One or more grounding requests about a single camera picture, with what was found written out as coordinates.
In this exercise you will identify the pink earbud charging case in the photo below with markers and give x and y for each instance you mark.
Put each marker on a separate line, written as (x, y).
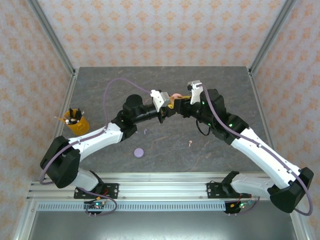
(175, 95)

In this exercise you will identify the purple earbud charging case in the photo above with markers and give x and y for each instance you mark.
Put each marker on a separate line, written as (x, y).
(138, 152)

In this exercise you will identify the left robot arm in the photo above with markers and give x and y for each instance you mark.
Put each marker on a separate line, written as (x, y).
(95, 140)

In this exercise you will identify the orange pen cup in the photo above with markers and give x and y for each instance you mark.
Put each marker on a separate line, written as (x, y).
(78, 127)

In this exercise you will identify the white marker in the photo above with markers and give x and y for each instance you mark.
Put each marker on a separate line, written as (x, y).
(73, 120)

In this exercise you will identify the grey metal panel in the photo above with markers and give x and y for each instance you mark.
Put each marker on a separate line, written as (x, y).
(162, 226)

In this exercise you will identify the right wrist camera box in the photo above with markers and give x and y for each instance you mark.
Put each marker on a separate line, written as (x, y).
(195, 96)

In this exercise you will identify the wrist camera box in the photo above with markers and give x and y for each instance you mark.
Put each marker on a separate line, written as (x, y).
(195, 96)
(158, 98)

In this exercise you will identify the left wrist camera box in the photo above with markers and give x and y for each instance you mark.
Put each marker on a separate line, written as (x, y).
(158, 98)

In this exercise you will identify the aluminium table edge rail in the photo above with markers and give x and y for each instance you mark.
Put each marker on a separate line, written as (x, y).
(67, 100)
(260, 100)

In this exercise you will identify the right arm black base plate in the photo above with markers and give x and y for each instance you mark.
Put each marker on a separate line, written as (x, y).
(213, 190)

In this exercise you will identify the aluminium mounting rail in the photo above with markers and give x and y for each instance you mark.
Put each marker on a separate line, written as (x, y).
(162, 186)

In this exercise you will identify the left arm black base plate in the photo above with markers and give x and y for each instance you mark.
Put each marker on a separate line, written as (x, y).
(111, 187)

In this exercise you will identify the aluminium frame post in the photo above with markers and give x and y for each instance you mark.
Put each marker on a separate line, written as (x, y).
(272, 35)
(52, 35)

